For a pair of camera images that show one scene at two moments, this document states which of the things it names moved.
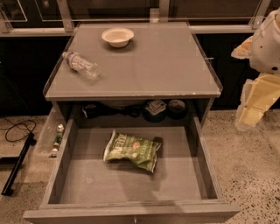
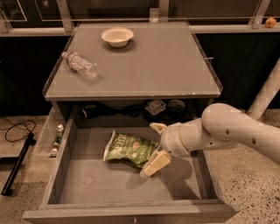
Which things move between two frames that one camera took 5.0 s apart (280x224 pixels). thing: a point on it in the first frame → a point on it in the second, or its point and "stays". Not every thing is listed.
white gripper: [266, 49] → [171, 139]
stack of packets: [156, 106] stays
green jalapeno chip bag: [142, 150] stays
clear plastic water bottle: [81, 65] stays
